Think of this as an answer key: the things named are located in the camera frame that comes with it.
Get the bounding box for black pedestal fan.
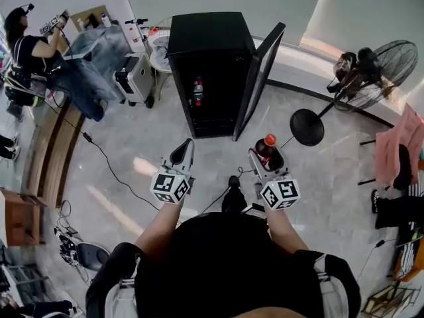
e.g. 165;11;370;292
289;38;419;147

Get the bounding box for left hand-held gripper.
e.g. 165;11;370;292
150;138;196;205

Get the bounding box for black round-top case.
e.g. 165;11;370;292
75;241;111;272

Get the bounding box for spare hand-held gripper set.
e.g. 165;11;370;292
54;226;81;265

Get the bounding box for person's right forearm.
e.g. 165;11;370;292
264;207;309;255

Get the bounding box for black green-trim backpack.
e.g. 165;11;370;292
2;73;46;108

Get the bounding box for black mini fridge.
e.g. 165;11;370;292
166;11;287;142

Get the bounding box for person's black shirt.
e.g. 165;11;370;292
85;211;362;318

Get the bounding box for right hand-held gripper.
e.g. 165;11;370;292
248;145;302;211

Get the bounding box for silver suitcase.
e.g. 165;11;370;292
113;52;157;109

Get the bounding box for cardboard box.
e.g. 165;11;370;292
70;5;111;33

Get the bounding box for wooden bench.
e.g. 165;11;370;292
25;100;86;209

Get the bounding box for wooden frame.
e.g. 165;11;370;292
360;283;422;317

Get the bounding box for black box with red trim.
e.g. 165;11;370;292
241;203;266;219

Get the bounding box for pink cloth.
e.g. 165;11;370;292
373;103;424;187

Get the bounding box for person's black trousers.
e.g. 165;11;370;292
221;183;248;214

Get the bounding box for person's left forearm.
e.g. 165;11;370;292
134;199;185;262

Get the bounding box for dark soda bottle red cap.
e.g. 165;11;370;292
254;133;278;166

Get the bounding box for thin black charger cable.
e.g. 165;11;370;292
356;238;398;283

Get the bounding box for round white side table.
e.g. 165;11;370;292
148;16;174;75

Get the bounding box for clear acrylic table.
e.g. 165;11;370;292
64;24;131;80

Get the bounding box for black fan cable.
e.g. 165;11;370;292
199;135;296;215

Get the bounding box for wooden cabinet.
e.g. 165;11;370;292
0;188;46;247

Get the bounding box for black cable with adapter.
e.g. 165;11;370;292
42;100;160;212

